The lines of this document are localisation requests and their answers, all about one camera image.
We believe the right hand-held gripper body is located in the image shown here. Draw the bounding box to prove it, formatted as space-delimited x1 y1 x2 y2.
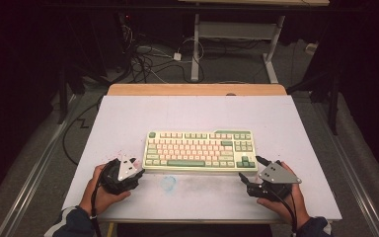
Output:
246 160 303 201

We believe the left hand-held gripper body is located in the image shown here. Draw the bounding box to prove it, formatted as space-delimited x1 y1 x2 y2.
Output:
98 157 143 196

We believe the green and cream keyboard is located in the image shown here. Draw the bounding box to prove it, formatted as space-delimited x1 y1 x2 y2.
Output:
142 128 260 173

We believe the person's right hand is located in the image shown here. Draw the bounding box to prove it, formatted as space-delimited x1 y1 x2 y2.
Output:
256 161 311 228

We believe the person's left hand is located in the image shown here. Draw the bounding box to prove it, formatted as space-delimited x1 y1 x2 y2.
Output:
78 163 132 217

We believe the white board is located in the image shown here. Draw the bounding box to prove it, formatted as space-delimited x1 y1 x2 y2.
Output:
61 95 343 222

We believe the wooden table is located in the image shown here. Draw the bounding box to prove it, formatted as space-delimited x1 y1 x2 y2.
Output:
98 83 335 237

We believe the dark metal stand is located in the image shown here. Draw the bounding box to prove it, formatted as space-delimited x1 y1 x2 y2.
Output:
56 62 87 125
287 62 341 136

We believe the white metal desk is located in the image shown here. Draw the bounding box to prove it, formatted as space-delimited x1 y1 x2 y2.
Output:
177 0 330 84

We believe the right hand-held gripper cable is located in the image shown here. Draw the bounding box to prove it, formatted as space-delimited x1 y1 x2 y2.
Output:
265 184 299 237

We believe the hand-held gripper cable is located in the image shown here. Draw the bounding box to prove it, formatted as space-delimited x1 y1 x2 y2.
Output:
90 163 114 237
265 184 299 237

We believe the left hand-held gripper cable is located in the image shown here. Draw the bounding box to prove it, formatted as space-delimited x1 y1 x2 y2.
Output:
90 163 114 237

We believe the black floor cable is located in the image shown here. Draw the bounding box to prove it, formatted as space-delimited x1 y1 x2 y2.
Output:
61 94 104 166

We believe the metal floor rail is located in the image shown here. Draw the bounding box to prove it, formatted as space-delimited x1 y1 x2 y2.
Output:
310 97 379 237
0 93 82 237

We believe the tangle of floor cables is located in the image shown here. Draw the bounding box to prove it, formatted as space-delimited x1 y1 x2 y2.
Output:
119 19 206 85

